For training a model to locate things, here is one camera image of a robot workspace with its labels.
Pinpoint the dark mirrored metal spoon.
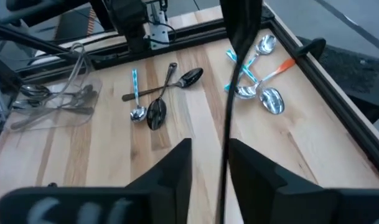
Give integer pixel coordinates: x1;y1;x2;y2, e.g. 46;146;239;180
121;67;205;103
216;0;264;224
11;98;96;115
20;83;95;99
9;90;98;130
145;62;179;131

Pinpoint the orange-handled silver spoon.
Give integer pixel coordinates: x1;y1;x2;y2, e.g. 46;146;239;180
234;57;297;100

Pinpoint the clear plastic tray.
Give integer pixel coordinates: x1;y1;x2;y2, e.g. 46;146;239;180
4;42;103;132

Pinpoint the blue-handled silver spoon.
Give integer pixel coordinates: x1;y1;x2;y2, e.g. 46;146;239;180
129;68;148;123
225;49;286;115
223;33;278;93

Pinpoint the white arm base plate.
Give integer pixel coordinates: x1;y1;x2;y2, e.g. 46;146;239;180
149;2;171;50

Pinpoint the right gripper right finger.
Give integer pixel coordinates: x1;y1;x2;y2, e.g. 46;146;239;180
228;138;340;224

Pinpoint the black frame clamp knob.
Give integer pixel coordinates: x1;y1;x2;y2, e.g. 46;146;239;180
296;37;327;59

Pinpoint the orange black striped block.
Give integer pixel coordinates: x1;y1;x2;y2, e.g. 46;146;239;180
85;8;97;35

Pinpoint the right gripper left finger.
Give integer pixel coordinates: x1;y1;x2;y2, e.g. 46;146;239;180
125;138;194;224

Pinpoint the black metal table frame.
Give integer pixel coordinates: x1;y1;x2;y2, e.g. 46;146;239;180
0;12;379;183

